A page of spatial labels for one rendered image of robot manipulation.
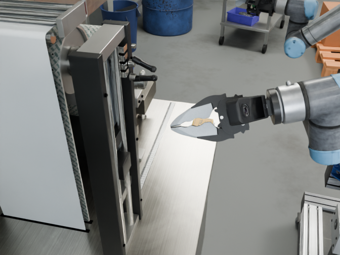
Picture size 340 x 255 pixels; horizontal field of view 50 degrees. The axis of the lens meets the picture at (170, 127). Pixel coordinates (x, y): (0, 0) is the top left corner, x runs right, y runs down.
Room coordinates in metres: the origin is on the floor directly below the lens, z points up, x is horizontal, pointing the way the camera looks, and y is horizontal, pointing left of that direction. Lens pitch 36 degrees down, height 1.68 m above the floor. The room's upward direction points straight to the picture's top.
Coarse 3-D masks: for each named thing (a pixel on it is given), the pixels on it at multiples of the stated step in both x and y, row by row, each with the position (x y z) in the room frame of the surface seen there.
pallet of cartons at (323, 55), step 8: (328, 8) 3.66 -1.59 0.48; (336, 32) 3.46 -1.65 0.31; (320, 40) 3.62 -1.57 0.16; (328, 40) 3.47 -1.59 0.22; (336, 40) 3.46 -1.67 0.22; (320, 48) 3.43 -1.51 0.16; (328, 48) 3.43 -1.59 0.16; (336, 48) 3.43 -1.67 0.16; (320, 56) 3.33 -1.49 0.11; (328, 56) 3.24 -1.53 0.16; (336, 56) 3.24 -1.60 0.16; (328, 64) 3.07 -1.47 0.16; (336, 64) 3.07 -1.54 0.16; (328, 72) 3.04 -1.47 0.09; (336, 72) 3.03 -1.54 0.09
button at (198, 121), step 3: (195, 120) 1.07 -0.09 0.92; (198, 120) 1.07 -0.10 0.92; (201, 120) 1.07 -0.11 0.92; (204, 120) 1.07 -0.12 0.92; (207, 120) 1.07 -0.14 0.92; (210, 120) 1.07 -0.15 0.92; (213, 120) 1.08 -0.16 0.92; (195, 123) 1.06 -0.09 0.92; (198, 123) 1.06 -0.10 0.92; (201, 123) 1.06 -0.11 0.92
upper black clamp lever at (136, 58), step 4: (136, 56) 0.64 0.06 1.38; (132, 60) 0.63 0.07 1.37; (136, 60) 0.63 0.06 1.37; (140, 60) 0.63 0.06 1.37; (140, 64) 0.63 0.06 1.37; (144, 64) 0.63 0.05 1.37; (148, 64) 0.63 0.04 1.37; (148, 68) 0.63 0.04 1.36; (152, 68) 0.63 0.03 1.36; (156, 68) 0.63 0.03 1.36
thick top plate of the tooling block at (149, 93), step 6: (150, 84) 1.15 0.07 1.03; (144, 90) 1.11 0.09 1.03; (150, 90) 1.12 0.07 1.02; (144, 96) 1.07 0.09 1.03; (150, 96) 1.12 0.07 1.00; (144, 102) 1.05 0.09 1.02; (150, 102) 1.12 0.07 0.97; (138, 108) 1.05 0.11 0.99; (144, 108) 1.04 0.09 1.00; (144, 114) 1.04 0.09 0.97
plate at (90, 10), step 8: (24, 0) 1.13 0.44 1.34; (32, 0) 1.17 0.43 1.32; (40, 0) 1.21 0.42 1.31; (48, 0) 1.26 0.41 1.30; (56, 0) 1.31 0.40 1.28; (64, 0) 1.37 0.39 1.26; (72, 0) 1.43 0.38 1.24; (80, 0) 1.49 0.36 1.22; (88, 0) 1.56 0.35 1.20; (96, 0) 1.65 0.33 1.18; (104, 0) 1.74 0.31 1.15; (88, 8) 1.55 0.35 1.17; (96, 8) 1.64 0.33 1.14
